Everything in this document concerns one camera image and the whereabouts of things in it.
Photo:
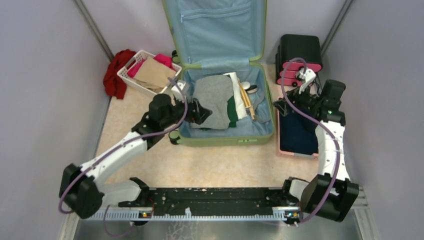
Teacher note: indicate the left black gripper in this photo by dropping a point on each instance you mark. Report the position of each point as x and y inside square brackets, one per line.
[192, 116]

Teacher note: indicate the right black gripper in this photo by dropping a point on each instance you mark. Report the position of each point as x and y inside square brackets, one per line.
[293, 96]

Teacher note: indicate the grey garment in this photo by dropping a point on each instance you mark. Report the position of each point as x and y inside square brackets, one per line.
[213, 93]

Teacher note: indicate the navy blue garment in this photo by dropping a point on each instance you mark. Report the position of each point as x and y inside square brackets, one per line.
[298, 134]

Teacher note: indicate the green hard-shell suitcase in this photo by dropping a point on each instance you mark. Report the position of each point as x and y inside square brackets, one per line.
[214, 37]

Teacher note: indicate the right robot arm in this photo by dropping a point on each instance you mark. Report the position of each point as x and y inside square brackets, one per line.
[330, 194]

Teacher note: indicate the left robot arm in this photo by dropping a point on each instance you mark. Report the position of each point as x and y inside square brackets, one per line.
[84, 189]

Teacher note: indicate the dark green folded garment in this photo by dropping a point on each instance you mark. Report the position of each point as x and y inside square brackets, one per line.
[232, 113]

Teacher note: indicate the round white black item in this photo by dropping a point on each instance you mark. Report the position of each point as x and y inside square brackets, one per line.
[249, 88]

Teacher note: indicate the wooden stick bundle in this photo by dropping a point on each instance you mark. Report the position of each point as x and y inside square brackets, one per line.
[247, 102]

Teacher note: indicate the pink plastic basket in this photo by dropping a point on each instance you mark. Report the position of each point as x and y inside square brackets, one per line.
[294, 154]

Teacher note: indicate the tan folded cloth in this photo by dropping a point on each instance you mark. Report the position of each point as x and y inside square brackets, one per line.
[152, 82]

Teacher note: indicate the black pink drawer cabinet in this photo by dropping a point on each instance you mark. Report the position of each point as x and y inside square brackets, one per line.
[291, 46]

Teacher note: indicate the pink folded cloth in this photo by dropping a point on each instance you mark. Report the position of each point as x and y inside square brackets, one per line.
[159, 64]

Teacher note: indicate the red cloth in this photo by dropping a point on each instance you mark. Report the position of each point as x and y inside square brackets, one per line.
[114, 86]

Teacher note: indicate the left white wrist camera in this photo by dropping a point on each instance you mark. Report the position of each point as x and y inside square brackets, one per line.
[180, 90]

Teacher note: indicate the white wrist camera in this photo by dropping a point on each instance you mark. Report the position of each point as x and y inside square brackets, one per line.
[180, 90]
[306, 76]

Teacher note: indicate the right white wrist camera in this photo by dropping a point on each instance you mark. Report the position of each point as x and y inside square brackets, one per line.
[306, 76]

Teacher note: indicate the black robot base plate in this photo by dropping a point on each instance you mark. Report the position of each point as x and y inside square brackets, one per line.
[214, 202]

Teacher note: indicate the aluminium frame rail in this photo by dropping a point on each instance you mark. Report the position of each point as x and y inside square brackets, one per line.
[145, 214]

